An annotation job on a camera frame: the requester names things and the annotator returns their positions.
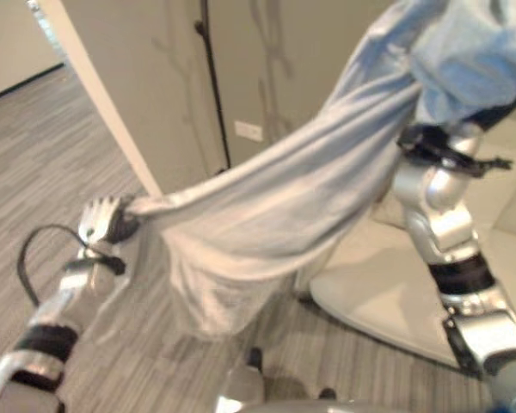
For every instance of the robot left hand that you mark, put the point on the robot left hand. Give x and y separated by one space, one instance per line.
107 217

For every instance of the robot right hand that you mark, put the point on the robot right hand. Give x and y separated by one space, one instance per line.
496 115

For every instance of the light blue garment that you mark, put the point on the light blue garment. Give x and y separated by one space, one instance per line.
275 206

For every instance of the robot right silver arm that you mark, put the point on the robot right silver arm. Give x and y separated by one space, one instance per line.
443 215

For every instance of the robot left silver arm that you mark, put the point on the robot left silver arm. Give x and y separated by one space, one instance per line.
51 318

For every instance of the black stand pole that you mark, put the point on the black stand pole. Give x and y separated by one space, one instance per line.
213 81

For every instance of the robot silver legs and feet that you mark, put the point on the robot silver legs and feet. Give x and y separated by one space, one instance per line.
247 383

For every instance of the white wall outlet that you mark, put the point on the white wall outlet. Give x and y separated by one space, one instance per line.
248 130

